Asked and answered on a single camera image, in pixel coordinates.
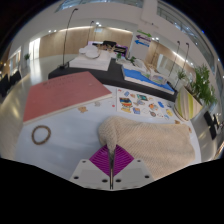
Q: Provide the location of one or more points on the potted palm in striped pot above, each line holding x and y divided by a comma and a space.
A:
188, 105

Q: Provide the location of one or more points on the black piano with purple screen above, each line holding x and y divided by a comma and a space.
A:
110, 45

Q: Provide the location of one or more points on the white sheet with colourful stickers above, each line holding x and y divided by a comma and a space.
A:
143, 103

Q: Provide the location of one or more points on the large pink flat board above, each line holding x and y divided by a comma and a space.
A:
63, 93

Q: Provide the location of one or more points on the tall black floor lamp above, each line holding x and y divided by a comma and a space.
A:
185, 56
65, 40
174, 60

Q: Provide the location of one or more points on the low black display platform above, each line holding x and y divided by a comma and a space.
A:
110, 75

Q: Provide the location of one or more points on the blue-based architectural model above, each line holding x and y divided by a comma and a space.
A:
140, 77

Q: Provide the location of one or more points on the group of black chairs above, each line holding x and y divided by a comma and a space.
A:
212, 125

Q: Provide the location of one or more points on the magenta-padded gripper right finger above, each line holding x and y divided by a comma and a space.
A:
135, 171

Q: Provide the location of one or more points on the cream knitted towel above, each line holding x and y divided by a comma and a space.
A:
150, 143

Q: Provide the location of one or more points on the white pillar with arrow signs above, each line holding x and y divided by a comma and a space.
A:
141, 41

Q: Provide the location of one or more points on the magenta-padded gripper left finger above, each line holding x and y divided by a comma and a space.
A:
87, 171

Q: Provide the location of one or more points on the white architectural model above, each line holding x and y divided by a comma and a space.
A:
90, 60

